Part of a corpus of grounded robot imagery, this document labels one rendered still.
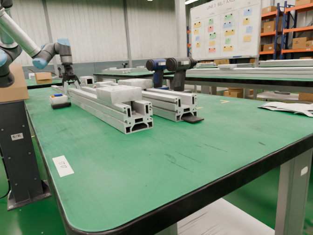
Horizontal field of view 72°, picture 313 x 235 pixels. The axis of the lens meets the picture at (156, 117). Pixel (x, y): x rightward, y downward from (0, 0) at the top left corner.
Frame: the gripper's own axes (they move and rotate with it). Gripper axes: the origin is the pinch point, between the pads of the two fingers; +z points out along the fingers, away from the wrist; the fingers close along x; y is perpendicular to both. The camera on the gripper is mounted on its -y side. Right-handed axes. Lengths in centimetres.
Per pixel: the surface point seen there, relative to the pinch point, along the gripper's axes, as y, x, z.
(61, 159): -105, 24, 3
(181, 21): 572, -557, -161
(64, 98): -34.1, 10.5, -1.8
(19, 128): 25.1, 35.7, 23.7
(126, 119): -98, 4, -1
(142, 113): -96, -2, -2
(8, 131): 25, 43, 24
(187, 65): -79, -36, -15
